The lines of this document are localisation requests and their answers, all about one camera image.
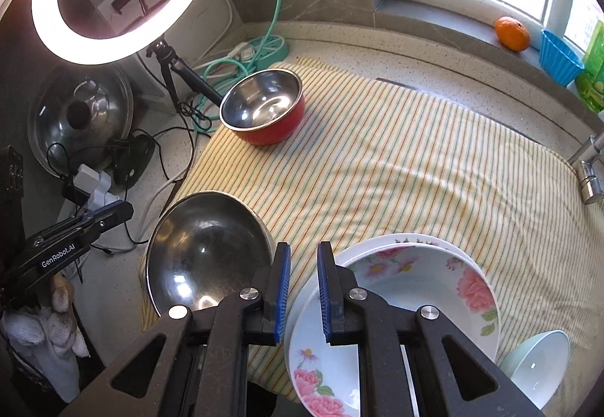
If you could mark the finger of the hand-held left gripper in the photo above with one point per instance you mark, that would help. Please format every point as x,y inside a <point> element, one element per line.
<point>113,212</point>

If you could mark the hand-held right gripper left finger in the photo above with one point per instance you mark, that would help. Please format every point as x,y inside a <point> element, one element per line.
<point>282,294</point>

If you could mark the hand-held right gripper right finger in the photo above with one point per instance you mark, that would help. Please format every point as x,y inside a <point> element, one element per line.
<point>324,294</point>

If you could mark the white plate grey leaf print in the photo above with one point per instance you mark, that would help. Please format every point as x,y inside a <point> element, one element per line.
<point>298,308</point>

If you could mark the large steel bowl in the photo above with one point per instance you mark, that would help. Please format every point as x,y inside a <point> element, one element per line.
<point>203,247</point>

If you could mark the white plate rose print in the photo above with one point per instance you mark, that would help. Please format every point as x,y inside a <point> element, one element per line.
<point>424,304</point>

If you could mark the light green bowl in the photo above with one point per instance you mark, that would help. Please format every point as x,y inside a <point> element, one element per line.
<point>538,365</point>

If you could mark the person's left hand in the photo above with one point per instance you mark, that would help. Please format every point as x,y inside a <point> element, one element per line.
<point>47,327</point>

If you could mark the white charger adapter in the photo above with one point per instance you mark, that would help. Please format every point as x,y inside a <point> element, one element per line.
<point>94,186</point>

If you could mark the black round device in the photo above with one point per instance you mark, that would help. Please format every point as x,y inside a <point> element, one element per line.
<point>134,160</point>

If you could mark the striped yellow cloth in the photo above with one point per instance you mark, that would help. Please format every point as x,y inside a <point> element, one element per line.
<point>401,162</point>

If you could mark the black tripod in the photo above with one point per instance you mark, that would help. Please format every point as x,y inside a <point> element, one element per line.
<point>198,84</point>

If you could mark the white power plug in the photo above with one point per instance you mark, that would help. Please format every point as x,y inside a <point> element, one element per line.
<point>241,51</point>

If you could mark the teal power strip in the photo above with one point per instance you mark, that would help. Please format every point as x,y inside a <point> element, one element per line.
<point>273,49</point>

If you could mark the chrome faucet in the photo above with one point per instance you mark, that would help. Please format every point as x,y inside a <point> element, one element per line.
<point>590,181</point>

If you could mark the orange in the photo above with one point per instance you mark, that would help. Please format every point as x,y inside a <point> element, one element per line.
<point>513,34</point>

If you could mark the blue ribbed cup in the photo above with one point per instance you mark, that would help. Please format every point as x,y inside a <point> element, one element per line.
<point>561,56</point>

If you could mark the green dish soap bottle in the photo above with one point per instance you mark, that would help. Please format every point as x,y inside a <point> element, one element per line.
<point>592,72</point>

